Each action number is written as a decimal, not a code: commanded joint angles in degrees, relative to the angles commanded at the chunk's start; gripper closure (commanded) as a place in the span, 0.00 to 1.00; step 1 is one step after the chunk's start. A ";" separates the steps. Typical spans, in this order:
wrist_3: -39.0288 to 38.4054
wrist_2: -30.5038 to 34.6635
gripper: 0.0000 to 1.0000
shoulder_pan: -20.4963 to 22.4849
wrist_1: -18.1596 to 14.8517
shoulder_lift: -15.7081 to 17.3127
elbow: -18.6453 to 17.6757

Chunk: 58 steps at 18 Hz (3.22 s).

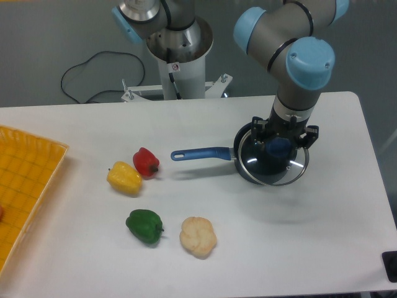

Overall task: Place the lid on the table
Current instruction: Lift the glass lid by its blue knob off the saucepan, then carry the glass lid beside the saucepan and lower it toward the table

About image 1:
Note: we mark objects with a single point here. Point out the green bell pepper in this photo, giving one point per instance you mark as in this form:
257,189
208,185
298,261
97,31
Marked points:
145,225

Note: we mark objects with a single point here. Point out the blue handled frying pan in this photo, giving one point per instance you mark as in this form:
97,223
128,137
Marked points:
224,153

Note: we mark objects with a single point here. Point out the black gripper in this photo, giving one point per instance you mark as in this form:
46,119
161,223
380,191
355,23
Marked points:
275,126

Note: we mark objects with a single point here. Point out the beige bread roll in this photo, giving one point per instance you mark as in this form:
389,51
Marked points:
197,236

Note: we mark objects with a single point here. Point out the black device at table corner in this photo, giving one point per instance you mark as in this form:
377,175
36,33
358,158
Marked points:
390,263

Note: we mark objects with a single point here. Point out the yellow bell pepper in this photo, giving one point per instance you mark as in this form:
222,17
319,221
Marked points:
124,178

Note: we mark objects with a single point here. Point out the yellow plastic basket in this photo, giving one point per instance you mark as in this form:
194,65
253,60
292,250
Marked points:
29,164

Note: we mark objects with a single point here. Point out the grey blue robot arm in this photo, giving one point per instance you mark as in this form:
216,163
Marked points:
282,42

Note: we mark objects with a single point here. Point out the red bell pepper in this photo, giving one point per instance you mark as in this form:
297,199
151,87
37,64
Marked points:
145,162

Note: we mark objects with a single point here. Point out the glass lid blue knob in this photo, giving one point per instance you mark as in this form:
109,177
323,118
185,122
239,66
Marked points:
274,162

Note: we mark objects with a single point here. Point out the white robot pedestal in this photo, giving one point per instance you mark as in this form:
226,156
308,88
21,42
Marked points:
181,58

